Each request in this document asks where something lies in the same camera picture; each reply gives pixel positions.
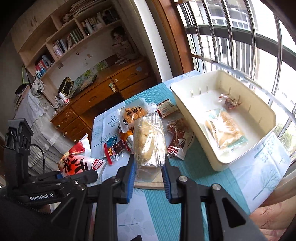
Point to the pink floral blanket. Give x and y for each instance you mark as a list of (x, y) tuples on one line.
[(276, 216)]

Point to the wooden bookshelf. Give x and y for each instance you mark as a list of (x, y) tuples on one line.
[(59, 39)]

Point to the white orange biscuit sleeve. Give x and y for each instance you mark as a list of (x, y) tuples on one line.
[(128, 139)]

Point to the metal window grille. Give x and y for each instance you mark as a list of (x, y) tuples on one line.
[(250, 42)]

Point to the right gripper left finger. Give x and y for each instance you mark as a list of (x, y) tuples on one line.
[(115, 190)]

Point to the teal wrapped pastry packet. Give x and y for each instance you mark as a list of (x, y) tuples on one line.
[(224, 130)]

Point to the white lace covered furniture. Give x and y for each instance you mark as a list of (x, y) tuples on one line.
[(51, 144)]

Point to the white red small bottle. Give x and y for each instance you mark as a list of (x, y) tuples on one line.
[(64, 98)]

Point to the teal white tablecloth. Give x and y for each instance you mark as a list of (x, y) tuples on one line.
[(250, 177)]

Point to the orange cracker packet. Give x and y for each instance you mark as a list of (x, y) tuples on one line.
[(129, 115)]

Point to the clear bread loaf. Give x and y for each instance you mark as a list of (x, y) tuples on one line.
[(149, 143)]

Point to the wooden desk with drawers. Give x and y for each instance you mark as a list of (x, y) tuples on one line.
[(112, 86)]

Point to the red white snack packet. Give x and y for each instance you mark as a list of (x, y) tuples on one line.
[(166, 108)]

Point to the red white large snack bag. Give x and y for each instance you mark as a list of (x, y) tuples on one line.
[(77, 160)]

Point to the clear bag brown candy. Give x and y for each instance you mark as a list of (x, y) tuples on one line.
[(230, 102)]

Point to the white plastic bin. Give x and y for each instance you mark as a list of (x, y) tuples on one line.
[(197, 95)]

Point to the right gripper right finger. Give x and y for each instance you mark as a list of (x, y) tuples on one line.
[(225, 218)]

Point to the dark red jerky packet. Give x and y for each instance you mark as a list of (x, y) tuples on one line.
[(182, 138)]

